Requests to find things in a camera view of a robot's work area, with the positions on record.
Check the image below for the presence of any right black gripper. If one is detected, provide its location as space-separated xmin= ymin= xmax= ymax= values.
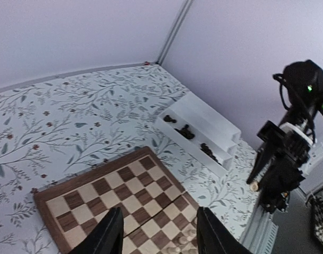
xmin=246 ymin=133 xmax=309 ymax=213

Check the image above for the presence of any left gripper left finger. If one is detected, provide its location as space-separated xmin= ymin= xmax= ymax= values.
xmin=69 ymin=207 xmax=124 ymax=254

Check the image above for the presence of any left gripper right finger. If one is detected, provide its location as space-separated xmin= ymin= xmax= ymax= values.
xmin=197 ymin=207 xmax=252 ymax=254

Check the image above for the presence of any light knight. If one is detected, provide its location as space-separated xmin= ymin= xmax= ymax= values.
xmin=250 ymin=181 xmax=259 ymax=192

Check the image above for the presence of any light king piece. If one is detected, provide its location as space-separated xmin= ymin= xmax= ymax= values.
xmin=178 ymin=229 xmax=196 ymax=245

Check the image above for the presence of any light queen piece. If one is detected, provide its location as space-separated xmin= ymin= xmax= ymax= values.
xmin=166 ymin=247 xmax=181 ymax=254

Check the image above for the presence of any wooden chess board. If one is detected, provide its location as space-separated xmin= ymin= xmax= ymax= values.
xmin=34 ymin=147 xmax=199 ymax=253

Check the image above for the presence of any white plastic tray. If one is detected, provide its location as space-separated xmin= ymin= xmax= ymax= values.
xmin=155 ymin=92 xmax=241 ymax=177

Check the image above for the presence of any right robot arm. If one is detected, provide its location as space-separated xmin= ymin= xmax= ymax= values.
xmin=246 ymin=60 xmax=323 ymax=214

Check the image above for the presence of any pile of dark chess pieces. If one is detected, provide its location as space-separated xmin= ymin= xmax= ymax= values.
xmin=163 ymin=115 xmax=219 ymax=164

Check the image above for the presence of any floral patterned table mat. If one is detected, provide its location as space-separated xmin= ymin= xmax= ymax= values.
xmin=0 ymin=65 xmax=257 ymax=253

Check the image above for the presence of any front aluminium rail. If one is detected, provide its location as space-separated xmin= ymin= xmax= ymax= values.
xmin=239 ymin=148 xmax=323 ymax=254

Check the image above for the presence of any right aluminium frame post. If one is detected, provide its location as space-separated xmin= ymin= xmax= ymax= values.
xmin=155 ymin=0 xmax=194 ymax=66

